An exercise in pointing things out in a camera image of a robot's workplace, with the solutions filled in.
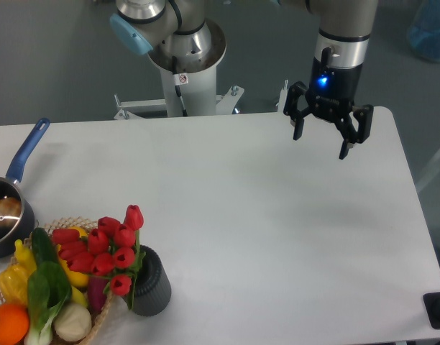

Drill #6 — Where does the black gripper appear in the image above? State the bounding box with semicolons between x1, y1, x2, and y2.
283;57;374;160

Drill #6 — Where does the red tulip bouquet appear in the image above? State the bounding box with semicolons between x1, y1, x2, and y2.
52;205;146;310

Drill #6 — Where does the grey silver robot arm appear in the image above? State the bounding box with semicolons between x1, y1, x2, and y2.
109;1;377;158

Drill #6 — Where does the dark grey ribbed vase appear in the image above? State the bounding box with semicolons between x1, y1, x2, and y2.
123;245;172;317

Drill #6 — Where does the blue plastic bag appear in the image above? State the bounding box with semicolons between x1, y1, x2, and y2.
406;1;440;63

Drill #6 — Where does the black device at edge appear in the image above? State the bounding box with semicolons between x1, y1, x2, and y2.
423;292;440;329

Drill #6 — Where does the woven wicker basket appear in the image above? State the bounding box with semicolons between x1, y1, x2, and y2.
0;216;114;345

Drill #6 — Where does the purple eggplant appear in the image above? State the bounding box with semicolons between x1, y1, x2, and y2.
87;277;108;313

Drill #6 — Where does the green cucumber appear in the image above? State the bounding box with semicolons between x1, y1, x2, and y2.
31;227;59;267

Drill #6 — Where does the green bok choy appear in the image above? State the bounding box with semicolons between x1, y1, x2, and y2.
24;261;73;345

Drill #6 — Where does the yellow banana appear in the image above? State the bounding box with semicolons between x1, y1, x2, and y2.
14;240;88;307

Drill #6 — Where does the brown food in pan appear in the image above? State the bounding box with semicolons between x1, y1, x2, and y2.
0;197;22;228

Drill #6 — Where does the yellow bell pepper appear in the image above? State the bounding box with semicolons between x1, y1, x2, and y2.
0;264;29;306

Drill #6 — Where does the orange fruit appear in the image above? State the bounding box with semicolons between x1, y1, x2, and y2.
0;303;29;345

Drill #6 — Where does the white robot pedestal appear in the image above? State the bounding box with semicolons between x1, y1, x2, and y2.
110;11;244;117

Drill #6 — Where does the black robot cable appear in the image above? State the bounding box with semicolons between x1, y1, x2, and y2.
171;55;189;118

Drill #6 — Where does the blue handled saucepan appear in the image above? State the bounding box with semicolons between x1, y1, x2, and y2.
0;118;50;259

